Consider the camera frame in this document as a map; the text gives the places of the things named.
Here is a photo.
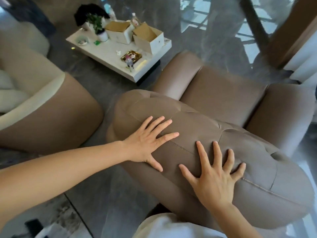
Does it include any person's left forearm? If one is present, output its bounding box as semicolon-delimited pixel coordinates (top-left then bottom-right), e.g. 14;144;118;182
0;141;129;231

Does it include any brown wooden frame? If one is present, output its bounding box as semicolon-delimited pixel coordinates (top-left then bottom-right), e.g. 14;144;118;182
267;0;317;70

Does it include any dark furry rug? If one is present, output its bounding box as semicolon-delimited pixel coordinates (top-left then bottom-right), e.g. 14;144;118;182
6;0;56;38

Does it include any person's white garment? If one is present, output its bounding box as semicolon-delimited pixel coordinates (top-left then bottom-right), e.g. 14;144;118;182
132;212;224;238

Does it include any green plant in white pot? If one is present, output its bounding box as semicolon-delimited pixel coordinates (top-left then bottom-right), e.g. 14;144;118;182
85;13;109;42

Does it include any person's right hand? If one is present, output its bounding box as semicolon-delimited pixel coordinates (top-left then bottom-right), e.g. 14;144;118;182
178;141;247;211

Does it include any brown leather armchair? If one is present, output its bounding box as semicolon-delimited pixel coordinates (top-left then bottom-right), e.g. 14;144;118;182
106;50;315;230

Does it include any white low coffee table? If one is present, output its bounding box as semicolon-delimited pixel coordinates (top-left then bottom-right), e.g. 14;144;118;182
66;21;172;83

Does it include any gold tray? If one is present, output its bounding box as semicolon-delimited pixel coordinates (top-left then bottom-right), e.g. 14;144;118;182
120;50;142;64

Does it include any white cushion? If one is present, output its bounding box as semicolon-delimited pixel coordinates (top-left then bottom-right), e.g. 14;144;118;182
0;69;31;114

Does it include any beige and brown sofa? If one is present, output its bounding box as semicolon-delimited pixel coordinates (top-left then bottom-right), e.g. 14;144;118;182
0;22;104;156

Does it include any small colourful figurine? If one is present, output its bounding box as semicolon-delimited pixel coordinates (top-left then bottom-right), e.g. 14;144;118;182
125;55;136;71

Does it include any white object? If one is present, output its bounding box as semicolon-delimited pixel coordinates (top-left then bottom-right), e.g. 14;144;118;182
35;225;65;238

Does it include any small black object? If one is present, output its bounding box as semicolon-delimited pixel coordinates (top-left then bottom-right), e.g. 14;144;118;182
24;219;44;234

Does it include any person's right forearm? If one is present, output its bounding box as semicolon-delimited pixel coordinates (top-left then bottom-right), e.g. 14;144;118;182
211;203;263;238

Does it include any open white cardboard box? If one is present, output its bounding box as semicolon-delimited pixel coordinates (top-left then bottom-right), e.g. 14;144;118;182
132;22;164;54
105;20;136;45

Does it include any white curtain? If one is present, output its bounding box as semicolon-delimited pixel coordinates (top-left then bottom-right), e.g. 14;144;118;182
283;35;317;85

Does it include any person's left hand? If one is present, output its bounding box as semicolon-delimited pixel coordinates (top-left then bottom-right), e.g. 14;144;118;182
121;116;180;173

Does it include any black cloth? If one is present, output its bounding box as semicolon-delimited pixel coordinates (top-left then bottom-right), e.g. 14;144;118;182
74;3;111;27

